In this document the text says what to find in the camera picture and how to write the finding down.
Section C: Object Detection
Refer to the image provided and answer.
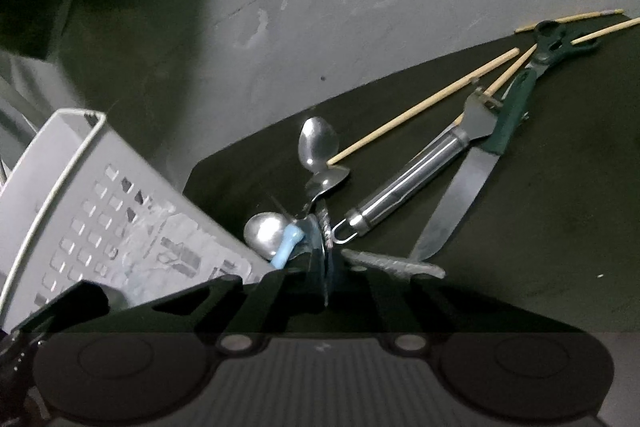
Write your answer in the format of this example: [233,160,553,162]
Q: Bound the dark-handled kitchen knife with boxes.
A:
[409,69,538,262]

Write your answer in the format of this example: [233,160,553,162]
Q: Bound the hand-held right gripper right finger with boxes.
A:
[327,248,482,355]

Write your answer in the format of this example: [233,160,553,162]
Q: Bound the light blue plastic spoon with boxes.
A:
[270,225,304,269]

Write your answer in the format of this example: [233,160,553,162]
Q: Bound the white plastic utensil basket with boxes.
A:
[0,108,273,323]

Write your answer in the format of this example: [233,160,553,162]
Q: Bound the grey textured handle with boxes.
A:
[342,248,446,280]

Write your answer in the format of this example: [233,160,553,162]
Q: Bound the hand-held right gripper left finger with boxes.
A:
[115,217,329,355]

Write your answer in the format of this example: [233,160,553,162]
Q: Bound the black-handled scissors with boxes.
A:
[520,20,601,80]

